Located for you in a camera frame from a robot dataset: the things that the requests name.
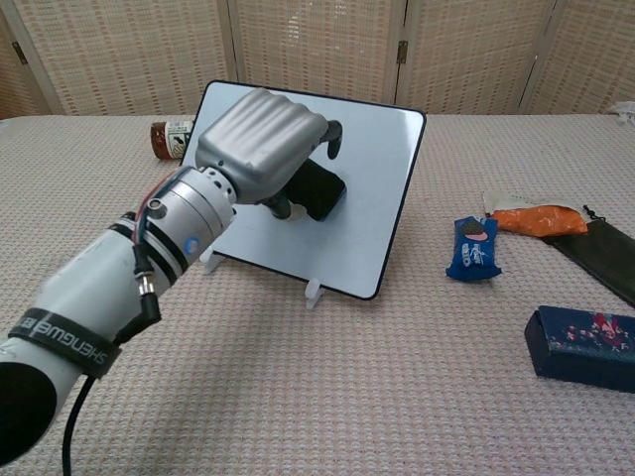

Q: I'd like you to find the beige waffle tablecloth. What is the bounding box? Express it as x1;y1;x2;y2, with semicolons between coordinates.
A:
0;112;635;476

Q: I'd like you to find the orange snack bag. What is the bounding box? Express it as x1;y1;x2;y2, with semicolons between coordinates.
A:
492;204;588;236

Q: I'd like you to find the woven folding screen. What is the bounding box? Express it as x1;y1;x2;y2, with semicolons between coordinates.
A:
0;0;635;120

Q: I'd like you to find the blue Oreo cookie pack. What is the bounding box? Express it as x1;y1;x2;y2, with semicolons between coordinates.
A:
444;215;503;283

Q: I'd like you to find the white dry-erase board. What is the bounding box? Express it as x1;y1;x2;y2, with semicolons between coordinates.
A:
179;79;428;302

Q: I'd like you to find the navy floral glasses case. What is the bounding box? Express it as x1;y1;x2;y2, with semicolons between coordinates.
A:
525;304;635;394

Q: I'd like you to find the brown jar with label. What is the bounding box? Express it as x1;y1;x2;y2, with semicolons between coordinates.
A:
150;119;196;161

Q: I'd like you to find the black whiteboard eraser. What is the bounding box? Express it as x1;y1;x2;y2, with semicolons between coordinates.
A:
293;157;347;222

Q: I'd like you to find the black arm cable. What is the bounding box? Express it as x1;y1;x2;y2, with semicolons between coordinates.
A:
55;243;163;476

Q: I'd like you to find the dark green drawstring pouch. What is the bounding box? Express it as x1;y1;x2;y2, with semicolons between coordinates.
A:
540;204;635;308

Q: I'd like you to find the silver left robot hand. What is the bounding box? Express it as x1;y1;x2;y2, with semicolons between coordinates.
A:
193;87;343;221

